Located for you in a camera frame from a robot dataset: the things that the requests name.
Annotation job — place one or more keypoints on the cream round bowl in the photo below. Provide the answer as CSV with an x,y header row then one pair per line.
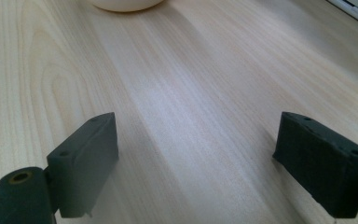
x,y
126,4

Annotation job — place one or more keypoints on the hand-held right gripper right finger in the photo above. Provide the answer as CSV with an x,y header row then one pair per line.
x,y
323,168

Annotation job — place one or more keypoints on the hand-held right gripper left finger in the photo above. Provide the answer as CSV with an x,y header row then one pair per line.
x,y
80,168

